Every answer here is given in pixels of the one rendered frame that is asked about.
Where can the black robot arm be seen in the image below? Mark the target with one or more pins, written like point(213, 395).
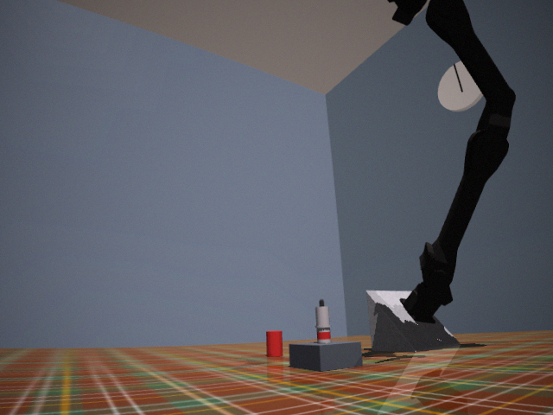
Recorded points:
point(486, 149)

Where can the red marker cap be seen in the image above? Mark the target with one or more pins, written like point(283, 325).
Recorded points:
point(274, 344)

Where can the grey marker with red band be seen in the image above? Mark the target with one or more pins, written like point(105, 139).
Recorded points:
point(322, 323)

